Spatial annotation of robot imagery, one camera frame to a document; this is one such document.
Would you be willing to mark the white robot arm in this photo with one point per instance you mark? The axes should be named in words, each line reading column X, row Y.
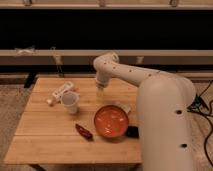
column 161, row 105

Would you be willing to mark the black rectangular device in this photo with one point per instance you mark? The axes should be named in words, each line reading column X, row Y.
column 132, row 132

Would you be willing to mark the white object behind bowl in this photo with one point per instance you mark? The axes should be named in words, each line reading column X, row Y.
column 126, row 108

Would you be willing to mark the red chili pepper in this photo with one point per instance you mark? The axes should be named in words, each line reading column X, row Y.
column 84, row 132

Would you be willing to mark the orange ceramic bowl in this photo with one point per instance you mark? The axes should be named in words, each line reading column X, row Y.
column 111, row 121

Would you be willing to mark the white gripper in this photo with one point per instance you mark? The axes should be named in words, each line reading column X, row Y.
column 101, row 84

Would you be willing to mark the white plastic cup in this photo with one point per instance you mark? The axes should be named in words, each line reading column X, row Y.
column 70, row 101

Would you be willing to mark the wooden table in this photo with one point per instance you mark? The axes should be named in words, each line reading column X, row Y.
column 47, row 135

